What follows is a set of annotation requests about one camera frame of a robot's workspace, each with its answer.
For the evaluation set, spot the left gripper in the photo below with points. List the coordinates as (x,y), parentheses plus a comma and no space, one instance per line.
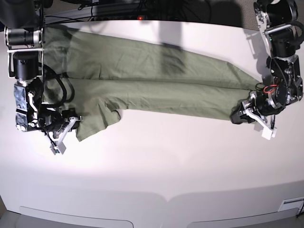
(261,104)

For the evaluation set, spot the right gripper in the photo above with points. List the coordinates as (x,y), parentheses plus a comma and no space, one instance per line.
(55,120)

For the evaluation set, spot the green T-shirt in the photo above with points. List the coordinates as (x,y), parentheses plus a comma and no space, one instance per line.
(110,74)

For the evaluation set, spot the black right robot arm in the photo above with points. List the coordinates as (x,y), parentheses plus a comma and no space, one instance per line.
(24,26)

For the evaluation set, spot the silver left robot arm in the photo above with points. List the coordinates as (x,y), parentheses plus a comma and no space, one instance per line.
(278,25)

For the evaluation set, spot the black power strip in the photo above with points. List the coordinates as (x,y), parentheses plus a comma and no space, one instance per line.
(121,17)

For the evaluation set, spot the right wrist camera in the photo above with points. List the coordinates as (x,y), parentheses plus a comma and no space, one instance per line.
(57,147)

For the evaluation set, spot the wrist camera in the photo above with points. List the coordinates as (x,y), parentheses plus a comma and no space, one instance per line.
(57,147)
(269,133)

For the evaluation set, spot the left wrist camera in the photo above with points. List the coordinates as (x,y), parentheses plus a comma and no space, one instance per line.
(269,133)

